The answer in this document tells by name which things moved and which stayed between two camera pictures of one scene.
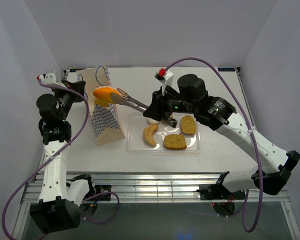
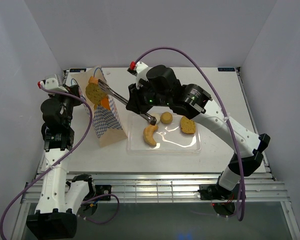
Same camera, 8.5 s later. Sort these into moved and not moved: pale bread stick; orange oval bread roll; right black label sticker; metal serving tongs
Moved: orange oval bread roll; metal serving tongs
Not moved: pale bread stick; right black label sticker
